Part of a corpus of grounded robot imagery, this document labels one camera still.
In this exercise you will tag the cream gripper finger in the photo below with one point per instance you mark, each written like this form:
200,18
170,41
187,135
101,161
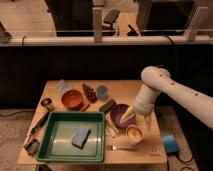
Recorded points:
148,121
129,112

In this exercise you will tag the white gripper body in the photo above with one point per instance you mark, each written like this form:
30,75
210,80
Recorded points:
144,101

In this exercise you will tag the red yellow apple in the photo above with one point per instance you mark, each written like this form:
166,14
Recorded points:
134,134

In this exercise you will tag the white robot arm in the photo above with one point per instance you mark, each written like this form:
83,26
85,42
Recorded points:
156,81

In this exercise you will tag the white paper cup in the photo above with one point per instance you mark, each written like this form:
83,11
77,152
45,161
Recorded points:
130,141

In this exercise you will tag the small blue cup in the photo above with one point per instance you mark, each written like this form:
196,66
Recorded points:
102,92

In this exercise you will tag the small metal cup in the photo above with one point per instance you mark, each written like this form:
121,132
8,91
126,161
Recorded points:
48,104

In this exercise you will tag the purple bowl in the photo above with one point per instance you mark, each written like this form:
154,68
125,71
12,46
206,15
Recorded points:
116,113

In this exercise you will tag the black brush block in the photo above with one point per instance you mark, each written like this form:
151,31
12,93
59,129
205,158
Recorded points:
107,106

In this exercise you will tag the wooden chopsticks pair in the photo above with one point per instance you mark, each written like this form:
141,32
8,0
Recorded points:
112,129

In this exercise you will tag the blue round object on floor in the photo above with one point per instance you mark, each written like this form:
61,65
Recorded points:
170,144

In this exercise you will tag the red marker pen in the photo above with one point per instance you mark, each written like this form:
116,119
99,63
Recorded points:
85,107

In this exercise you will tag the dark grape bunch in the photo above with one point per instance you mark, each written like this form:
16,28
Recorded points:
89,93

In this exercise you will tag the blue sponge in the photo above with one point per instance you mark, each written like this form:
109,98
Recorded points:
80,136

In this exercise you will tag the orange bowl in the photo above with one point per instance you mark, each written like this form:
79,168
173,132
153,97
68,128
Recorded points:
72,99

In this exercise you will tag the green plastic tray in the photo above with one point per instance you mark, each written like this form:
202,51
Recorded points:
56,142

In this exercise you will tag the black office chair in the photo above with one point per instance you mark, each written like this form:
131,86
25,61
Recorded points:
109,20

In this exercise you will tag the black handled spatula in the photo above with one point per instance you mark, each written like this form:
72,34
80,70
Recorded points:
32,144

